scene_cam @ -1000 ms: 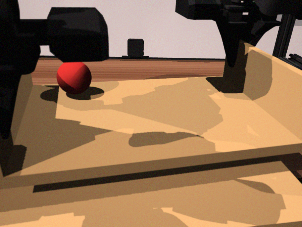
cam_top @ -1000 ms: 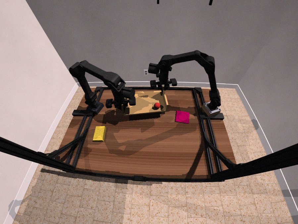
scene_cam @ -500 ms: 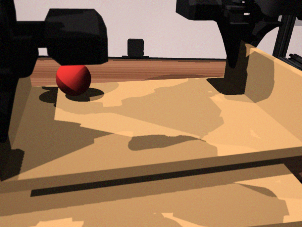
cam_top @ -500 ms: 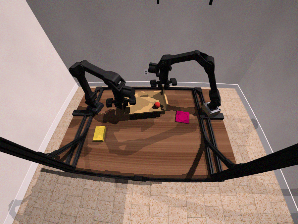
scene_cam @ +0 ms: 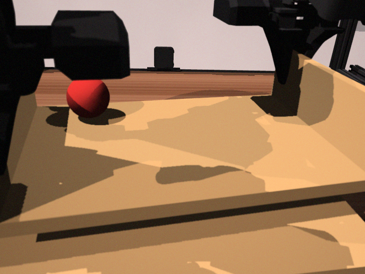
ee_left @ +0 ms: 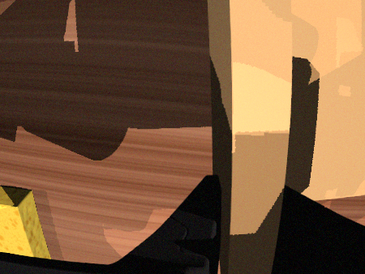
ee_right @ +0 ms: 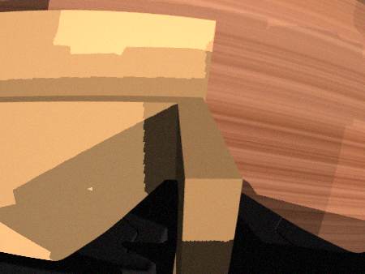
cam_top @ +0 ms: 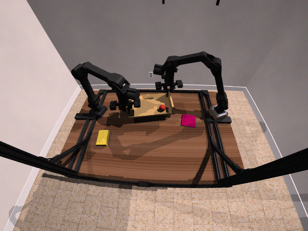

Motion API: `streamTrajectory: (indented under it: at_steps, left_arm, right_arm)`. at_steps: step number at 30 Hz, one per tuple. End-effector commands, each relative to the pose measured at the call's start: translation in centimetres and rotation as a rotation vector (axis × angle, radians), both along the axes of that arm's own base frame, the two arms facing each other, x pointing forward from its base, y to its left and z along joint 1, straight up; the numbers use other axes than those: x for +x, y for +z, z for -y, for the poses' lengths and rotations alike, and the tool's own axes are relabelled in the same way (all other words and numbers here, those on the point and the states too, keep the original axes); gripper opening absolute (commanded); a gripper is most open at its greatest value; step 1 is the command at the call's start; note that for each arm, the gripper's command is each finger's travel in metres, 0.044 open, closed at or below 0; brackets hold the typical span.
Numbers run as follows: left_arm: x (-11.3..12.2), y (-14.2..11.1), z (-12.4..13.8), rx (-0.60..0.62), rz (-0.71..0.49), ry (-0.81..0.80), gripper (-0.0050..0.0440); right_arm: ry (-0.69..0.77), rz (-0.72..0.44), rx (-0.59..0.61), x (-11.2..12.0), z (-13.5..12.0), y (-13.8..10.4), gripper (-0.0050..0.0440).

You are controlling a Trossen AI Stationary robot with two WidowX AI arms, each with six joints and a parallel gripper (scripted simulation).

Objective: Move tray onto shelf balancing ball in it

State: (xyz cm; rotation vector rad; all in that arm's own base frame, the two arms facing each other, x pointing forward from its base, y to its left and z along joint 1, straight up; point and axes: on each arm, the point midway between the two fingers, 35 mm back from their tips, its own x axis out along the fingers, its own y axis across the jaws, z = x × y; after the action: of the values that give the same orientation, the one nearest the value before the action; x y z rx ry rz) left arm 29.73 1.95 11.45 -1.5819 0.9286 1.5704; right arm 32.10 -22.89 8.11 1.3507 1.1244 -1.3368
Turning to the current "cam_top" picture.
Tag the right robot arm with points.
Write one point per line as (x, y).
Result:
(210, 61)

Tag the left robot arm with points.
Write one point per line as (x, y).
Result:
(114, 80)

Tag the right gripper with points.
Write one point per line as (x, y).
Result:
(169, 82)

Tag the yellow sponge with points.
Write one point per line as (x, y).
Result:
(103, 137)

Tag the red ball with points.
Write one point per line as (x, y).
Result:
(162, 107)

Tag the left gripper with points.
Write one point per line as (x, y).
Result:
(124, 102)

